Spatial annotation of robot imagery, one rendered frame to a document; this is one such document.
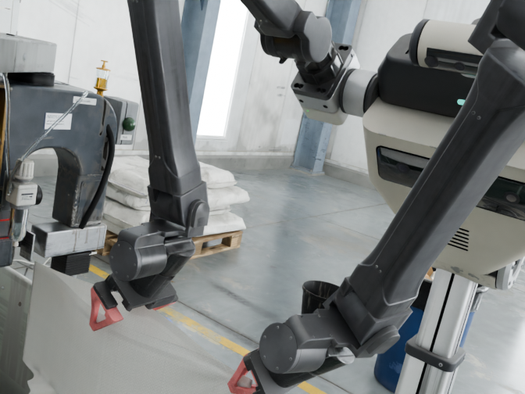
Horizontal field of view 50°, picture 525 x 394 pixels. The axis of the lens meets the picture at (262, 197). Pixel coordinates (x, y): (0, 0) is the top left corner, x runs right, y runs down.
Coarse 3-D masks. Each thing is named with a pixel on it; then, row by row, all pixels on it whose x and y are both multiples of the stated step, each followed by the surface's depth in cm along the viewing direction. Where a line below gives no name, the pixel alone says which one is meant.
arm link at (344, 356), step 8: (328, 352) 66; (336, 352) 68; (344, 352) 69; (328, 360) 69; (336, 360) 68; (344, 360) 69; (352, 360) 70; (320, 368) 70; (328, 368) 70; (336, 368) 70
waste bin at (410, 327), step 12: (420, 288) 276; (480, 288) 277; (420, 300) 277; (480, 300) 286; (420, 312) 278; (408, 324) 283; (468, 324) 284; (408, 336) 284; (396, 348) 289; (384, 360) 296; (396, 360) 289; (384, 372) 296; (396, 372) 290; (384, 384) 295; (396, 384) 290
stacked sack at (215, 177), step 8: (208, 168) 452; (216, 168) 463; (208, 176) 436; (216, 176) 443; (224, 176) 452; (232, 176) 462; (208, 184) 432; (216, 184) 442; (224, 184) 451; (232, 184) 461
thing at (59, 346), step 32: (32, 288) 104; (64, 288) 97; (32, 320) 105; (64, 320) 97; (96, 320) 89; (128, 320) 97; (160, 320) 93; (32, 352) 105; (64, 352) 97; (96, 352) 90; (128, 352) 87; (160, 352) 85; (192, 352) 83; (32, 384) 102; (64, 384) 97; (96, 384) 90; (128, 384) 88; (160, 384) 86; (192, 384) 84; (224, 384) 82
